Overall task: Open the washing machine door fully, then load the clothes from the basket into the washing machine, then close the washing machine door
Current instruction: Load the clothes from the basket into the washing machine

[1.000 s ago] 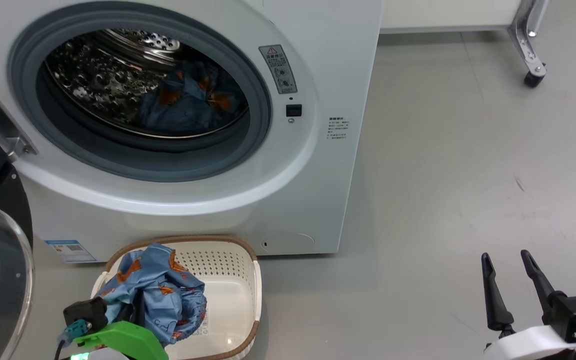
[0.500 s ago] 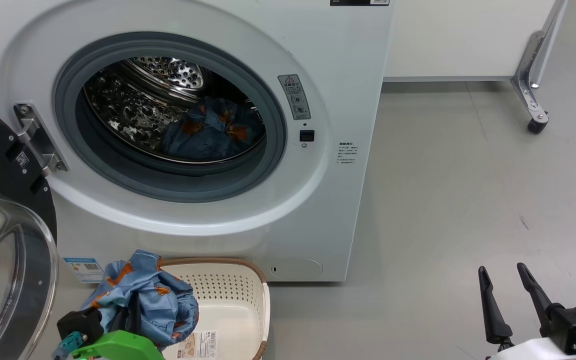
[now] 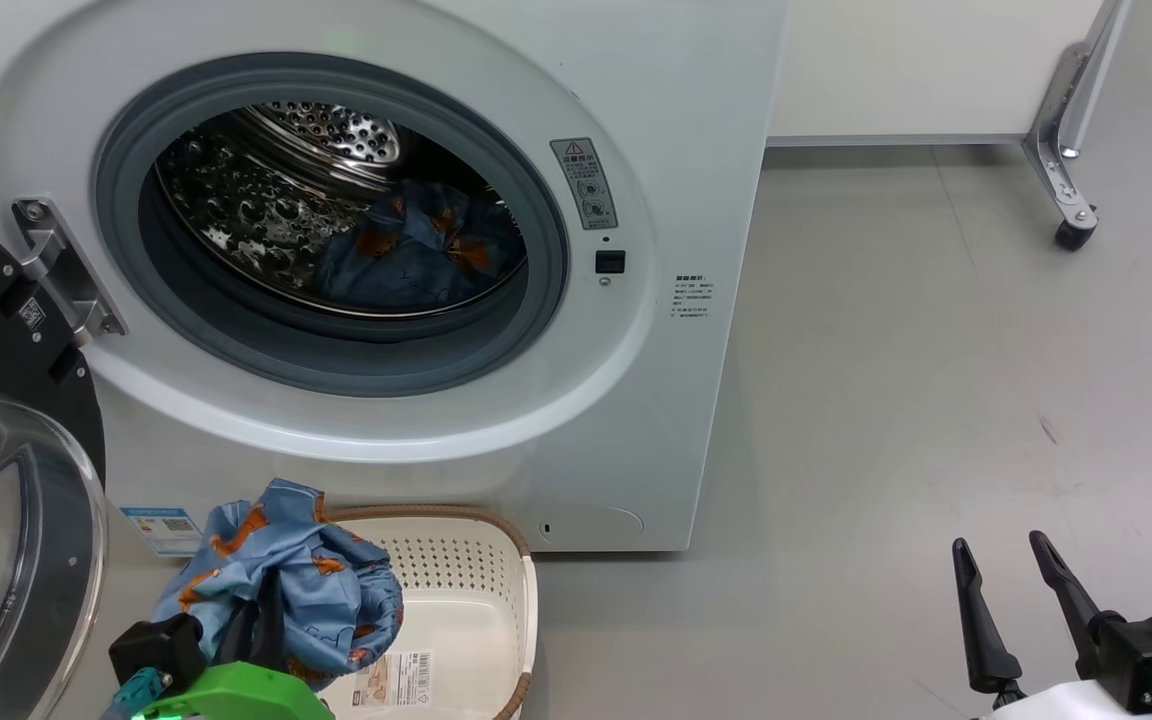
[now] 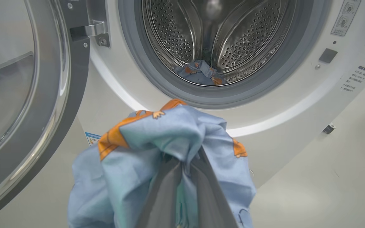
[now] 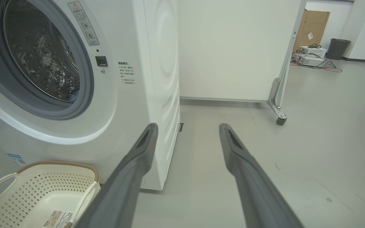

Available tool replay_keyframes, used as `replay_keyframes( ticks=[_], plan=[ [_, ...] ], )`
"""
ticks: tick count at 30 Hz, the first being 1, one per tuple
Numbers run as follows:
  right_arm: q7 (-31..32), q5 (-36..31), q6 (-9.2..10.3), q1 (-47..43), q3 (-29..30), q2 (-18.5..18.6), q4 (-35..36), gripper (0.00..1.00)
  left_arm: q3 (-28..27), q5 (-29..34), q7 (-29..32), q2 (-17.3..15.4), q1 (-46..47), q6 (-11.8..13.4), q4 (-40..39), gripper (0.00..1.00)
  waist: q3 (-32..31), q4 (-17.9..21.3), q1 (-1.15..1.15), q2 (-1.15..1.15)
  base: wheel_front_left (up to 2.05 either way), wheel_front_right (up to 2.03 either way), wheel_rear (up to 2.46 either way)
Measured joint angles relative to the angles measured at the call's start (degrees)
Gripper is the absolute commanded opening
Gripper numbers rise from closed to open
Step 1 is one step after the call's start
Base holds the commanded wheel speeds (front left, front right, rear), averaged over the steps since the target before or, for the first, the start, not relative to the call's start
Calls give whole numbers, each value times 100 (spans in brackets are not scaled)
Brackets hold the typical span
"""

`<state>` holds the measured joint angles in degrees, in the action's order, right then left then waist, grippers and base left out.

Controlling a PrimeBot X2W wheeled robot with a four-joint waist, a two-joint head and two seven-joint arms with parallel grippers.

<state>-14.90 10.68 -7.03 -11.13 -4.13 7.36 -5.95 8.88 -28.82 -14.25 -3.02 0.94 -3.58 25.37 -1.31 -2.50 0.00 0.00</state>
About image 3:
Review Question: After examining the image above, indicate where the cream perforated laundry basket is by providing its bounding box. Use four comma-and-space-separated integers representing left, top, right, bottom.
316, 505, 539, 720

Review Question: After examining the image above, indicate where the blue cartoon print garment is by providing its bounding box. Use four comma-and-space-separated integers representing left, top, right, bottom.
151, 478, 405, 691

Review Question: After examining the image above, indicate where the metal door hinge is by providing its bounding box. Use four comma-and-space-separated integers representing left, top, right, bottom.
11, 197, 127, 348

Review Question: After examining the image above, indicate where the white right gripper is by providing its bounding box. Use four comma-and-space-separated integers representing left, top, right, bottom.
952, 530, 1152, 720

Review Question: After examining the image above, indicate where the blue cream cartoon shirt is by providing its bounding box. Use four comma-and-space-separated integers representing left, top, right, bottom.
314, 180, 527, 311

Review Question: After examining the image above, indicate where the grey caster stand leg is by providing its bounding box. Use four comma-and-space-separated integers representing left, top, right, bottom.
1024, 0, 1132, 251

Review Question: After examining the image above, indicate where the white front-load washing machine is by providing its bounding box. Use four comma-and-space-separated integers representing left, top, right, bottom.
0, 0, 792, 553

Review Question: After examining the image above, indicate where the white partition panel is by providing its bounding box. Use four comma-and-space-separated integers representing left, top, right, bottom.
768, 0, 1102, 148

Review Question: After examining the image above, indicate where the basket product label sticker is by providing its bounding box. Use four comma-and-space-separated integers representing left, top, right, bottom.
351, 650, 434, 713

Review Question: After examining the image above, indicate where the blue energy label sticker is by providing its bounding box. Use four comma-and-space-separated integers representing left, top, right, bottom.
119, 505, 205, 558

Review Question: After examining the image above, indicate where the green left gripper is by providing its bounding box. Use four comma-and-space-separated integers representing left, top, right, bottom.
131, 570, 334, 720

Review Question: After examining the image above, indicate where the teal left camera cable connector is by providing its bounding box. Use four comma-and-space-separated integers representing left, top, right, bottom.
114, 668, 172, 716

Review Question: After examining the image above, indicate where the grey warning sticker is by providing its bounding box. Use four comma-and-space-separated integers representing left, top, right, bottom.
550, 138, 619, 231

